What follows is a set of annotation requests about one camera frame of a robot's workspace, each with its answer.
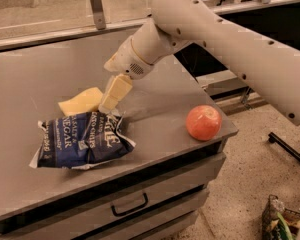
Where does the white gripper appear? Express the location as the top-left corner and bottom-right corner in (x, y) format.
(98, 38), (154, 113)

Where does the yellow sponge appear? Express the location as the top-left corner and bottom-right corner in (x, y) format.
(58, 87), (103, 116)

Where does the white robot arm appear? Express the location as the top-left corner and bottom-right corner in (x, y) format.
(105, 0), (300, 127)

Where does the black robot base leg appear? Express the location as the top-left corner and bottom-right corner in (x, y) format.
(268, 132), (300, 162)

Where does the blue chip bag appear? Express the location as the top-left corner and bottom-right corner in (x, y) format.
(29, 112), (135, 170)

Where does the red apple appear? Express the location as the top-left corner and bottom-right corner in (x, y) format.
(186, 105), (222, 141)

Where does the grey drawer front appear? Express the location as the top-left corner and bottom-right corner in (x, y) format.
(0, 153), (225, 240)

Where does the metal bracket left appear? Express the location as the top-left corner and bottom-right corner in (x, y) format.
(90, 0), (106, 30)

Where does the black drawer handle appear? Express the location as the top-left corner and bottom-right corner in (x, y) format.
(111, 192), (149, 217)

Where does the wire basket with items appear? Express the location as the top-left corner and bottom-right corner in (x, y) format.
(262, 195), (300, 240)

